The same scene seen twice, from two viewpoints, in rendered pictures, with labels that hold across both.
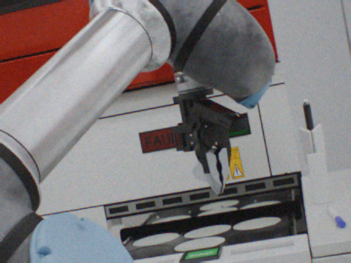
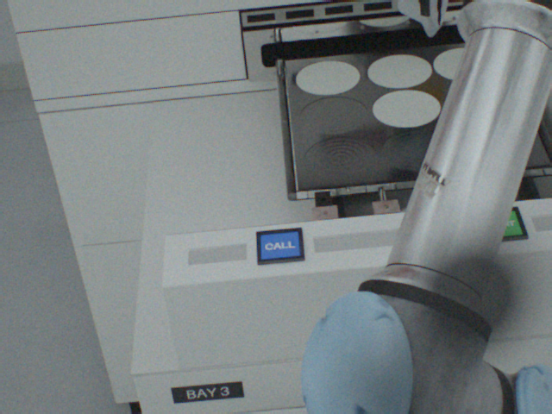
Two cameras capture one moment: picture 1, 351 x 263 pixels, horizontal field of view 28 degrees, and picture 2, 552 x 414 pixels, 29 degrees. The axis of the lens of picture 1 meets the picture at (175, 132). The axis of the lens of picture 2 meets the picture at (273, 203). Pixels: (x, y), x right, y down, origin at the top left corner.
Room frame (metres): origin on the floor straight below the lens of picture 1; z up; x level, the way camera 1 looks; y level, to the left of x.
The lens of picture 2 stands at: (0.06, 0.39, 1.79)
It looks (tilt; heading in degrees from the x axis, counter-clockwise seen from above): 38 degrees down; 352
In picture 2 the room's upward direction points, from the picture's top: 7 degrees counter-clockwise
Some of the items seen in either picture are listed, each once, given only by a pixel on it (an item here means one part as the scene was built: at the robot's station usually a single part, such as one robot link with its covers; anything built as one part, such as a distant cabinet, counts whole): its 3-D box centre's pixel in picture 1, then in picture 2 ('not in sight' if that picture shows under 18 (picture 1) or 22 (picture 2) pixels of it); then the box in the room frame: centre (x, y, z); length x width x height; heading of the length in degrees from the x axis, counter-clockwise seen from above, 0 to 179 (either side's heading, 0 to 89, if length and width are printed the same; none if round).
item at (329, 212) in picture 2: not in sight; (327, 233); (1.11, 0.18, 0.89); 0.08 x 0.03 x 0.03; 170
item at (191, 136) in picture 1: (198, 120); not in sight; (1.43, -0.05, 1.13); 0.09 x 0.08 x 0.12; 43
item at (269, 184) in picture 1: (199, 196); (377, 5); (1.57, -0.03, 0.96); 0.44 x 0.01 x 0.02; 80
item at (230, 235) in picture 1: (200, 245); (406, 109); (1.35, 0.00, 0.90); 0.34 x 0.34 x 0.01; 80
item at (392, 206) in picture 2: not in sight; (389, 227); (1.10, 0.10, 0.89); 0.08 x 0.03 x 0.03; 170
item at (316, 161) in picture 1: (316, 162); not in sight; (1.20, -0.23, 1.03); 0.06 x 0.04 x 0.13; 170
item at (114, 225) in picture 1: (204, 225); (379, 41); (1.56, -0.02, 0.89); 0.44 x 0.02 x 0.10; 80
